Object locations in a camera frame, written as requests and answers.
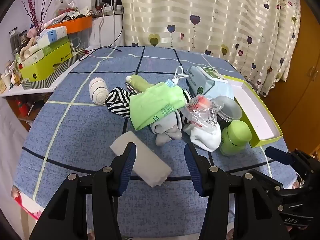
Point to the wet wipes pack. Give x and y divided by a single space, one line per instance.
208 82

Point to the black white striped sock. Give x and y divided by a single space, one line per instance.
118 101

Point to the clear lidded dark jar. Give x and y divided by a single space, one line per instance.
230 110

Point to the purple dried flower branches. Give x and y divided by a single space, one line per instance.
30 8

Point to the heart pattern curtain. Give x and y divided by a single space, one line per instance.
257 37

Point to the white green long box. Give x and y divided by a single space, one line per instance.
34 54

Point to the light green cloth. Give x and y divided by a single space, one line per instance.
155 103

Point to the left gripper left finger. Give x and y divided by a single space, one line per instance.
122 166

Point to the blue face mask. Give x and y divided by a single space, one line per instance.
178 75

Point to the white bandage cloth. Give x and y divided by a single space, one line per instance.
98 91

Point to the orange storage bin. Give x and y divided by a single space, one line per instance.
75 25

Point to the white mint sock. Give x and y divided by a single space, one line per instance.
207 140

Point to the grey sock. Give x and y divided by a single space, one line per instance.
167 128

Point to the white towel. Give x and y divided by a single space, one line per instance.
148 166

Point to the green plastic jar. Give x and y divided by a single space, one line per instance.
234 138

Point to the green lidded white box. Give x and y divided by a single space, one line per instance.
264 128

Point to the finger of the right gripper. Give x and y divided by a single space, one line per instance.
278 155

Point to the lime green cardboard box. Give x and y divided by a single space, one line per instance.
47 65

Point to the striped tray box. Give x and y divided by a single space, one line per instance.
46 83

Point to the wooden wardrobe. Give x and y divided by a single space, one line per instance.
295 103

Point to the clear plastic bag with items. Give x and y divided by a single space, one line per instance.
202 111

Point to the white blue tissue box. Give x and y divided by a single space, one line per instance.
49 36

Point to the green towel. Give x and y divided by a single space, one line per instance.
136 84

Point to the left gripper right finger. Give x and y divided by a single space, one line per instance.
198 167

